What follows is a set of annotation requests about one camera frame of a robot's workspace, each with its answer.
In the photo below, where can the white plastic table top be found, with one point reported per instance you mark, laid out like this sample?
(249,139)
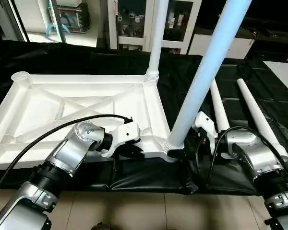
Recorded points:
(62,105)

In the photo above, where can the storage rack with items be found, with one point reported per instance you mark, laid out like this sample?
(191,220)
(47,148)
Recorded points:
(69,17)

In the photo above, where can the white plastic table leg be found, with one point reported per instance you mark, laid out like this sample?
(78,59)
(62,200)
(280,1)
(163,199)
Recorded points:
(206,72)
(156,38)
(259,115)
(220,108)

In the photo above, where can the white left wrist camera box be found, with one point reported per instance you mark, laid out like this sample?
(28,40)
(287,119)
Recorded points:
(122,136)

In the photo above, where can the white glass door cabinet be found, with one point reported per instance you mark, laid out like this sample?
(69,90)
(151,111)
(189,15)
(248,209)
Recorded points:
(134,21)

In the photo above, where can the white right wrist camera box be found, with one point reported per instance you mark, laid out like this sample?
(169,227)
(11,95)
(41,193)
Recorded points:
(206,127)

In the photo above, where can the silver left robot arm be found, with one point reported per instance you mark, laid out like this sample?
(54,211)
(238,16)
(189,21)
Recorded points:
(72,151)

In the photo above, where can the black work mat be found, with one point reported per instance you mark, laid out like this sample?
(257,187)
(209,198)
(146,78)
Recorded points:
(149,177)

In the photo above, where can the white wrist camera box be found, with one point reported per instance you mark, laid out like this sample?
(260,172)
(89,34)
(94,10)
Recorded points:
(206,127)
(122,136)

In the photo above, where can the white drawer unit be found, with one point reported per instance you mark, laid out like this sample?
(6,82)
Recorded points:
(240,48)

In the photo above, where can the white flat panel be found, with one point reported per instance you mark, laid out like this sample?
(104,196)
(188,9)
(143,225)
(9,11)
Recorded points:
(284,74)

